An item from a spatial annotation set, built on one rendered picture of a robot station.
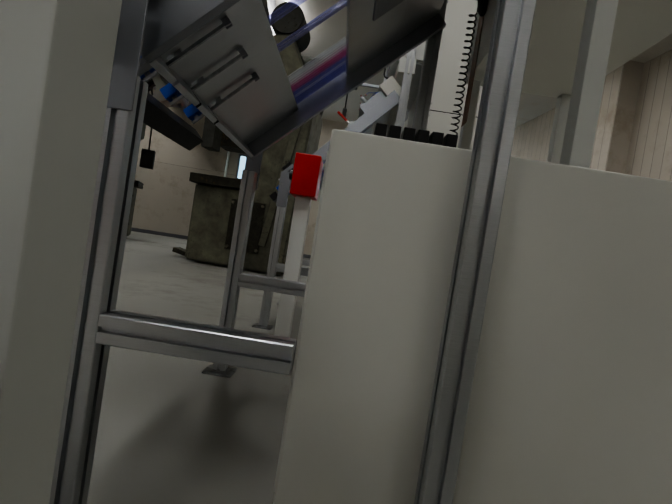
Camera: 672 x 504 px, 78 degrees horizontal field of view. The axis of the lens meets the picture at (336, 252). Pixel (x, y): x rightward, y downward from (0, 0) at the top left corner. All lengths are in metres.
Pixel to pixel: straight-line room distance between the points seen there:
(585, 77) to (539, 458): 0.54
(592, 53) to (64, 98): 0.64
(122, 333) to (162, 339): 0.05
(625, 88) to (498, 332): 6.01
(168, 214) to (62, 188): 9.82
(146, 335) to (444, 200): 0.45
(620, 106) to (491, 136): 5.88
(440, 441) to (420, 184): 0.34
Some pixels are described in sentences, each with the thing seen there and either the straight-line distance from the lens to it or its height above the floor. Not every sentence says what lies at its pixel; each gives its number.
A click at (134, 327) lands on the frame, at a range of 0.62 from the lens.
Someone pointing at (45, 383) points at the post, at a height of 0.33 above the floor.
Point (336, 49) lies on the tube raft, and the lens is 1.18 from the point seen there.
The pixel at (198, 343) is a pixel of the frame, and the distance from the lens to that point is 0.60.
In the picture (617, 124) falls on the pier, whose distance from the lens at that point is 6.38.
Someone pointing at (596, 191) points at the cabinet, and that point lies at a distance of 0.68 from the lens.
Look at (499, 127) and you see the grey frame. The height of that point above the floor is 0.65.
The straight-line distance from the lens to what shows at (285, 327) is 1.67.
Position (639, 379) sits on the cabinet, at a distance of 0.74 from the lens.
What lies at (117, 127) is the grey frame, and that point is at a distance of 0.64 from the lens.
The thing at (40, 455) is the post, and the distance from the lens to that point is 0.41.
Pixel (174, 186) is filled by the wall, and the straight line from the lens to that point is 10.17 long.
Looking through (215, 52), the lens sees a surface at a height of 0.77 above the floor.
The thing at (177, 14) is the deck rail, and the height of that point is 0.74.
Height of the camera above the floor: 0.46
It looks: 1 degrees down
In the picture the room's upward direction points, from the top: 9 degrees clockwise
